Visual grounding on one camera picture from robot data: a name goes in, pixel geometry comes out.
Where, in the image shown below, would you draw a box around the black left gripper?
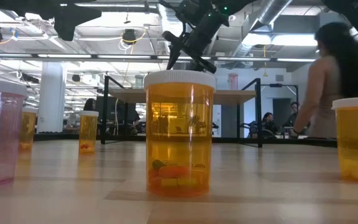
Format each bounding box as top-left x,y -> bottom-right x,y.
53,4 -> 103,42

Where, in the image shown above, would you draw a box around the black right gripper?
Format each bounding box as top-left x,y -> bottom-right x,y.
163,0 -> 229,74

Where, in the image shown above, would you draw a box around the large orange pill bottle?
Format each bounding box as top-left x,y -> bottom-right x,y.
144,69 -> 217,198
19,107 -> 39,153

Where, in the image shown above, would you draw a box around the small orange pill bottle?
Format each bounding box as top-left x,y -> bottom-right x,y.
331,96 -> 358,182
78,110 -> 99,155

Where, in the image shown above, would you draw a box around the long linear ceiling light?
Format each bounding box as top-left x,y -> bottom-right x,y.
0,52 -> 318,65

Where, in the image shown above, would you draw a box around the white building column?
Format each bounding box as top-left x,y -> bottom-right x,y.
37,61 -> 67,134

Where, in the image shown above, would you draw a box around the dark desk monitors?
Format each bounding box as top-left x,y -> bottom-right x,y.
93,96 -> 138,125

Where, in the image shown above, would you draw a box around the bright ceiling light panel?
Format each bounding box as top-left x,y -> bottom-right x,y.
242,32 -> 318,47

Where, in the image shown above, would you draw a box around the black metal rack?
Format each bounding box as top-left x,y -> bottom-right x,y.
261,82 -> 300,103

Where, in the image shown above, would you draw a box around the person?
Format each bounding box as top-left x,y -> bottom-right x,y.
286,101 -> 301,127
261,111 -> 278,133
289,21 -> 358,139

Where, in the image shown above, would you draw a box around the dark grey door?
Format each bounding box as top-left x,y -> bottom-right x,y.
272,98 -> 291,128

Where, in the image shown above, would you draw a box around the silver ventilation duct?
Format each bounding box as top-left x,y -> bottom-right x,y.
228,0 -> 293,58
157,2 -> 195,58

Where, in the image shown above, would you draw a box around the wooden shelf with black frame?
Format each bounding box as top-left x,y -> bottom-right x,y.
100,75 -> 263,149

